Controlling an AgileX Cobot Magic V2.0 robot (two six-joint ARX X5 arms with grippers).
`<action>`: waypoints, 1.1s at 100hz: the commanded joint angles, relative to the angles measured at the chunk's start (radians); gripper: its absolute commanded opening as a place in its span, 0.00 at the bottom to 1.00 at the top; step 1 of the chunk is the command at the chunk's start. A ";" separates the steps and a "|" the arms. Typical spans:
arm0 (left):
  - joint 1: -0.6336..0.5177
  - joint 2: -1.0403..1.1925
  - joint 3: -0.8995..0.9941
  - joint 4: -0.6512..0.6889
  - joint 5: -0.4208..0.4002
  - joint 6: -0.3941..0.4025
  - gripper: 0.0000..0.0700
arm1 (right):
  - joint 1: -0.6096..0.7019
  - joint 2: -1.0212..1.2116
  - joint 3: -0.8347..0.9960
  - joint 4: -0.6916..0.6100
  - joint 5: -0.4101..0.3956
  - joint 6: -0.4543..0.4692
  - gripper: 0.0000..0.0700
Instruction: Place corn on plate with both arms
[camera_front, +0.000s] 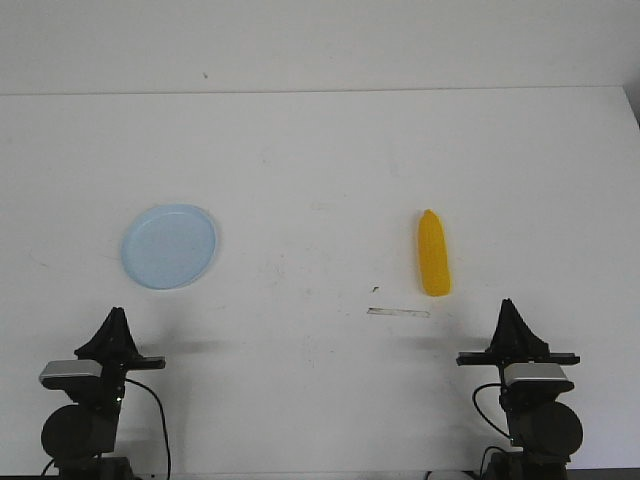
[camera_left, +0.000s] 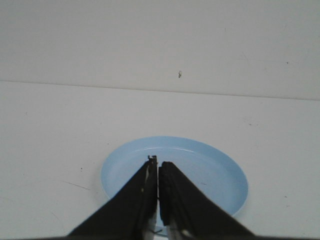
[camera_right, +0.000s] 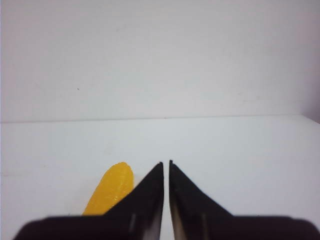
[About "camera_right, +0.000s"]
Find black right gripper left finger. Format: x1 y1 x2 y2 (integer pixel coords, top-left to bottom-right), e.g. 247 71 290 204
102 162 164 240

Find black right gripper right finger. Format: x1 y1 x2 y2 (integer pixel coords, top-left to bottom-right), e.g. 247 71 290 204
168 160 234 240

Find yellow toy corn cob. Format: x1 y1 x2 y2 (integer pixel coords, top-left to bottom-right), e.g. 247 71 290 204
82 162 134 216

